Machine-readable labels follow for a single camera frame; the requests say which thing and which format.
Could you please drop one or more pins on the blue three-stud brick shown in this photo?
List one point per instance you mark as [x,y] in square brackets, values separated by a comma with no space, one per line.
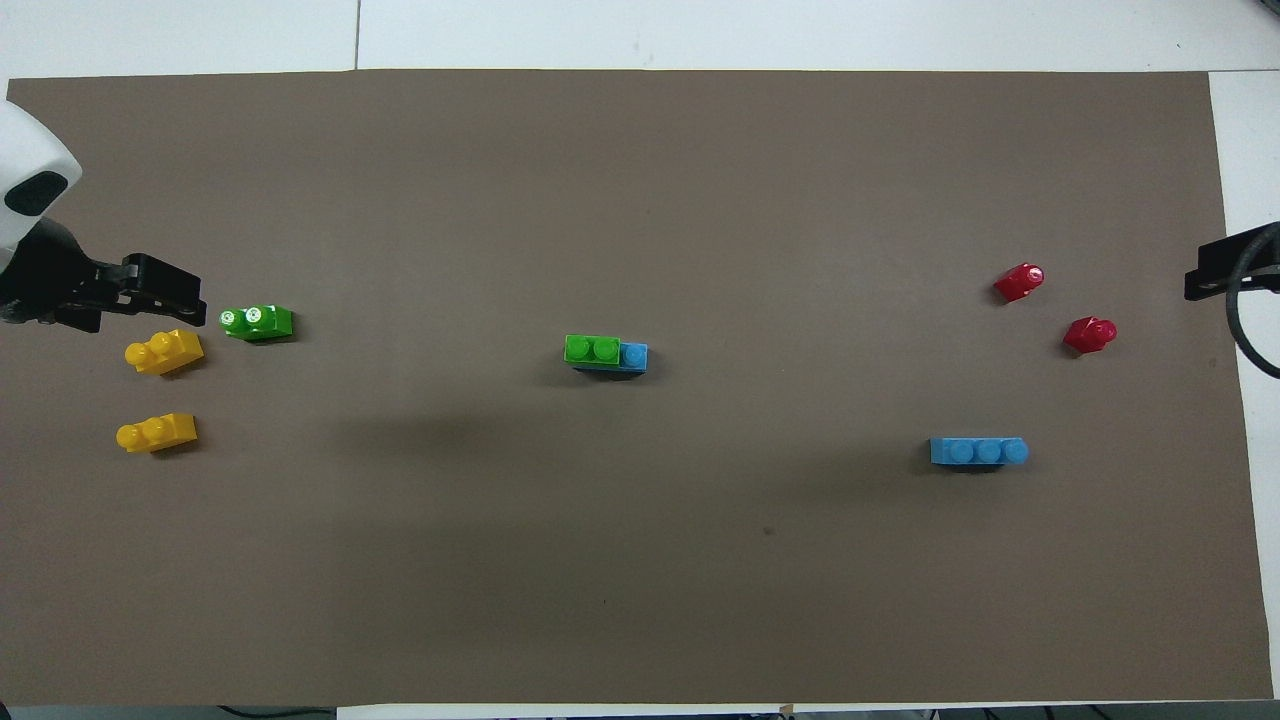
[634,357]
[975,452]

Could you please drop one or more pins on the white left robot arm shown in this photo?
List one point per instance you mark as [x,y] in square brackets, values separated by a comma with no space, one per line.
[30,150]

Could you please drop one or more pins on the red one-stud brick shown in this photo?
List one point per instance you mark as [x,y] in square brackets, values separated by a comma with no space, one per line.
[1017,284]
[1085,335]

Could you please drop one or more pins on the brown paper table mat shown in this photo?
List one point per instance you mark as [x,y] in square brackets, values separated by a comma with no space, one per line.
[640,200]

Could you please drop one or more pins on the green brick with white stickers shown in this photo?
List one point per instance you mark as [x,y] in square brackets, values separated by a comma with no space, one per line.
[265,325]

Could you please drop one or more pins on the plain green two-stud brick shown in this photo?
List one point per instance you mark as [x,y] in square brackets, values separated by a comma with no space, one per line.
[592,350]

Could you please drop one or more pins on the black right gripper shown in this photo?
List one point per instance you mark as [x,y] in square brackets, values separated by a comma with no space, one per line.
[1272,265]

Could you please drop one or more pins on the yellow two-stud brick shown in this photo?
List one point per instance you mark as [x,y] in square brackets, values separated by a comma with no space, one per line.
[160,432]
[170,352]

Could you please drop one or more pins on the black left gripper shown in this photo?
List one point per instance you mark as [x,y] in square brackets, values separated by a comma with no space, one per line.
[50,275]

